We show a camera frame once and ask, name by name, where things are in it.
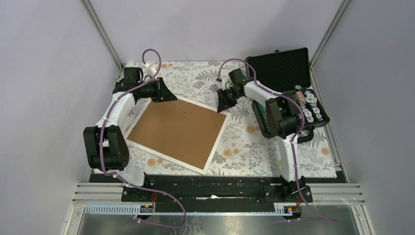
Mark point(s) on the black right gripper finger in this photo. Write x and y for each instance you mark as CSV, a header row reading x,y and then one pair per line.
x,y
223,101
232,98

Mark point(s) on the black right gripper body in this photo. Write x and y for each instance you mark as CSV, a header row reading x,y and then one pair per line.
x,y
233,91

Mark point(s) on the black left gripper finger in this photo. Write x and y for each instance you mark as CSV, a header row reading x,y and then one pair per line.
x,y
163,90
160,98

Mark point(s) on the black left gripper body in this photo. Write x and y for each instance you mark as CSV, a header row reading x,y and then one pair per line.
x,y
149,90

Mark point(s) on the white picture frame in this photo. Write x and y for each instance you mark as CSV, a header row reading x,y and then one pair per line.
x,y
188,139

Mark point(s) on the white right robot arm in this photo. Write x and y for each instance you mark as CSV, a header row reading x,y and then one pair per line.
x,y
284,116

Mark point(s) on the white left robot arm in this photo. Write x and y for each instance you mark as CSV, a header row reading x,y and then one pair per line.
x,y
105,143

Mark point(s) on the floral patterned table mat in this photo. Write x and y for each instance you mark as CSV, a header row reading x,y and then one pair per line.
x,y
242,150

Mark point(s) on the black poker chip case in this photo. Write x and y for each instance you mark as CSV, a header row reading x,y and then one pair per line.
x,y
288,72

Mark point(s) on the brown poker chip stack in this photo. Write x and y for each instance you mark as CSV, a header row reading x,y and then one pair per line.
x,y
301,99

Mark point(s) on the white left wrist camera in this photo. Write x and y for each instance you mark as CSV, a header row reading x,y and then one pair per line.
x,y
151,69

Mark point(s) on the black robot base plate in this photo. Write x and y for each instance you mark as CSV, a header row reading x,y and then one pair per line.
x,y
214,192

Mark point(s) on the aluminium front rail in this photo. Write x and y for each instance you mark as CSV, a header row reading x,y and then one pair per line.
x,y
112,198

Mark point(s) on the grey slotted cable duct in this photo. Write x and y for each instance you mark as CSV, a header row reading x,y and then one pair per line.
x,y
257,210

